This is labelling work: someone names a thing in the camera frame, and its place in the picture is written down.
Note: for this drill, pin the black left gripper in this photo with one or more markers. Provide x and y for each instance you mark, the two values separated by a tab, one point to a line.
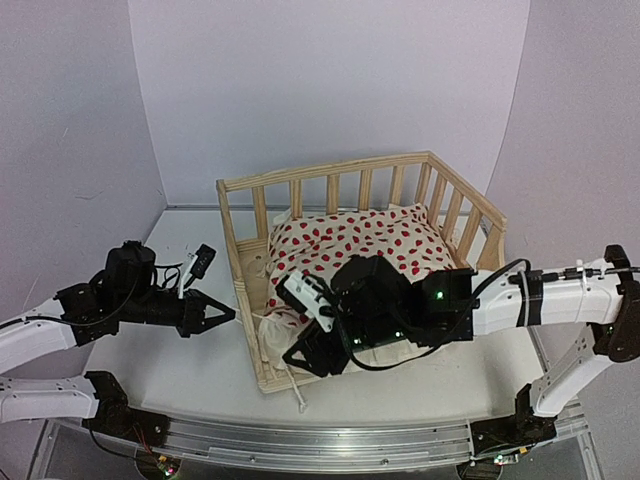
190	319

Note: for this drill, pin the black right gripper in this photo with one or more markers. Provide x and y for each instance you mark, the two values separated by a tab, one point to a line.
324	360

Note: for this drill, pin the strawberry print ruffled mattress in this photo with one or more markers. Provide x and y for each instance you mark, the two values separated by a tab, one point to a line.
321	245

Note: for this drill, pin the wooden pet bed frame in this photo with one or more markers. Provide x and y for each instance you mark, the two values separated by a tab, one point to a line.
473	228

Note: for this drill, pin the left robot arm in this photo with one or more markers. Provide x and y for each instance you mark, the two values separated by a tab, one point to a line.
126	290

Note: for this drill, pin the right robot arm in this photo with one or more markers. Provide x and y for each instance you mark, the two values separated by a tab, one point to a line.
369	303

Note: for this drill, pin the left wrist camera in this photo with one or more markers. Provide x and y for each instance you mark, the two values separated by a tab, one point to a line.
195	268

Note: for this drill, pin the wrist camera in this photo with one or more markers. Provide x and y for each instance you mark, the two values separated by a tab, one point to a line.
195	268
307	296

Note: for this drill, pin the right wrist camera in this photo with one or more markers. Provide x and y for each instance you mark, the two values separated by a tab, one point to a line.
307	296

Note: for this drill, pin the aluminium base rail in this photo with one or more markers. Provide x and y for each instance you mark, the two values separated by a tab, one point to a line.
292	448

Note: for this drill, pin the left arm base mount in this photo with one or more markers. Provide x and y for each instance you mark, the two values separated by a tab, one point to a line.
116	418

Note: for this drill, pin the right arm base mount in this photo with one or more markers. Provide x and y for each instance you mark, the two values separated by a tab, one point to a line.
508	434

